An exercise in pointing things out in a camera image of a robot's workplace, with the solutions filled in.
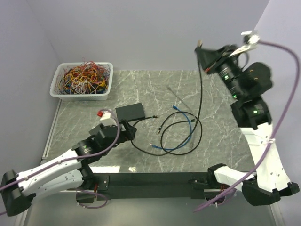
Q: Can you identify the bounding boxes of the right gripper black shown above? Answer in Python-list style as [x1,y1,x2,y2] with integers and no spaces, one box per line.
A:
[195,44,246,100]

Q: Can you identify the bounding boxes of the black ethernet cable long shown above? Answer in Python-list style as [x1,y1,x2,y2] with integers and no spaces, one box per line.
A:
[130,40,203,156]

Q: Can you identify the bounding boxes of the blue ethernet cable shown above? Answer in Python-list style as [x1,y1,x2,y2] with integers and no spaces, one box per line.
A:
[150,105,194,151]

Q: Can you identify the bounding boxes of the black network switch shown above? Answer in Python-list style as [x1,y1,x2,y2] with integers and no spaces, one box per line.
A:
[116,103,146,122]
[89,125,103,136]

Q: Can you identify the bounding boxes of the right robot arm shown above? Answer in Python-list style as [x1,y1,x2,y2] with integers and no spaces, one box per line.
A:
[195,44,300,206]

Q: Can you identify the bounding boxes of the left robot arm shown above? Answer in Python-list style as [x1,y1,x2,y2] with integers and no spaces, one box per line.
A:
[0,120,137,217]

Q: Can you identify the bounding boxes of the white plastic basket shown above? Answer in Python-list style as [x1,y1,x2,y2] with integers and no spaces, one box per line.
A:
[49,61,113,101]

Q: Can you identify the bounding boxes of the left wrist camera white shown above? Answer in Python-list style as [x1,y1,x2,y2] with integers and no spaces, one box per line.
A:
[97,110,117,126]

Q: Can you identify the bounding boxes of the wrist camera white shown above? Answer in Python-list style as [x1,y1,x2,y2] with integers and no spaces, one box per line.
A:
[230,30,260,57]
[97,110,117,126]

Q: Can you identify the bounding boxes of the black ethernet cable short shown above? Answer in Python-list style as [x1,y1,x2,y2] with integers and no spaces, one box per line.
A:
[153,113,203,153]

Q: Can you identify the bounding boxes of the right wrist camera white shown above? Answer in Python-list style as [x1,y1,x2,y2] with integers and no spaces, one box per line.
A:
[230,30,260,57]

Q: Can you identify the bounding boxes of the tangled colourful wires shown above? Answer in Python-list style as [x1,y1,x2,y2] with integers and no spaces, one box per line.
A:
[58,57,111,95]

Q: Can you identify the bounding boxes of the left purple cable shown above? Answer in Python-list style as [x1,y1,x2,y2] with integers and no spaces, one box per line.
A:
[0,110,121,191]

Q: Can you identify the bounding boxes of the purple cable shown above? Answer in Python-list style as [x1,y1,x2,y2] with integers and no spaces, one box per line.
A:
[192,40,301,213]
[0,110,121,191]

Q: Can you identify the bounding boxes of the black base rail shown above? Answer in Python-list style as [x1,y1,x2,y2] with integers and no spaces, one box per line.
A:
[94,171,236,201]

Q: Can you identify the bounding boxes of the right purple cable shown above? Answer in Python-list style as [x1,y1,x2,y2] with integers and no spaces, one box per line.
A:
[192,40,301,213]

